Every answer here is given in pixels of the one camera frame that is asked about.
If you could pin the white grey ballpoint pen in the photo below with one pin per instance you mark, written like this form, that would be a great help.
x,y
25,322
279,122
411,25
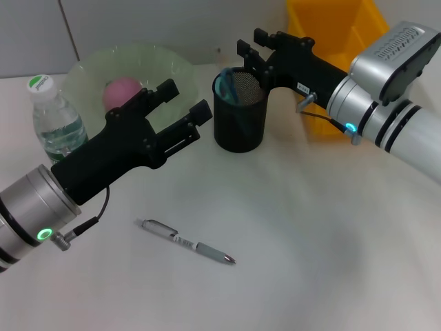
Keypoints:
x,y
186,241

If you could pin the pink peach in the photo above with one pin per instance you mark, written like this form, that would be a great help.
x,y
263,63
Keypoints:
x,y
120,93

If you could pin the yellow plastic storage bin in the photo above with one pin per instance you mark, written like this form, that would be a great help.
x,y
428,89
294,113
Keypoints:
x,y
327,13

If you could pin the black mesh pen holder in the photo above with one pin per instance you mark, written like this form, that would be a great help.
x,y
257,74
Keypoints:
x,y
237,127

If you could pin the green glass fruit plate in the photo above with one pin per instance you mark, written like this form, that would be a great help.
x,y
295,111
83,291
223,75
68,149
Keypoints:
x,y
89,65

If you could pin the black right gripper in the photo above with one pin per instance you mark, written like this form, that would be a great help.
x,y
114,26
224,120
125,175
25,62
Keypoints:
x,y
303,69

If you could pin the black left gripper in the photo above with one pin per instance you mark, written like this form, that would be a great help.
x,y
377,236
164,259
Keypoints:
x,y
110,155

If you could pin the blue capped scissors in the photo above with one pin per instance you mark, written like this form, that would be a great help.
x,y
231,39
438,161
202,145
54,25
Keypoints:
x,y
227,86

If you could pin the clear water bottle green label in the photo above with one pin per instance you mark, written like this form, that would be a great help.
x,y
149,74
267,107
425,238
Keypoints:
x,y
58,117

